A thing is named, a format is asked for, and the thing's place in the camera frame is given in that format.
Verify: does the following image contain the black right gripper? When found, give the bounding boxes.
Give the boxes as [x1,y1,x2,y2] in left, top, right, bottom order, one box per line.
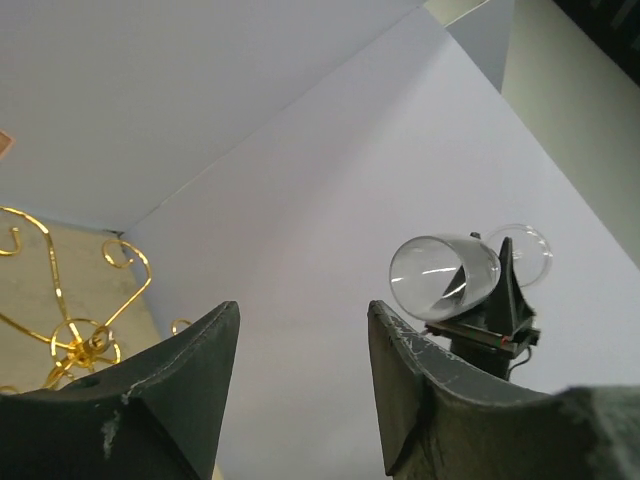
[424,236,541,381]

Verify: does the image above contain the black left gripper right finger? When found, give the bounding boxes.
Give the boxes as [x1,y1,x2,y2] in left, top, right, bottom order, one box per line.
[368,301,639,479]

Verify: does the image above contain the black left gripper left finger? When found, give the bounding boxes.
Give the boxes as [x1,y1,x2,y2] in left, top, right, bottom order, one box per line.
[1,301,240,479]

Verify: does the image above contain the clear flute wine glass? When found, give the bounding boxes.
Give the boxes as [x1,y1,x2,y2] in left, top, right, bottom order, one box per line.
[389,224,553,324]

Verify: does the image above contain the orange plastic file organizer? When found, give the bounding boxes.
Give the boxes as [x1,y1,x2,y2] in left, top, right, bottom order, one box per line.
[0,131,15,158]

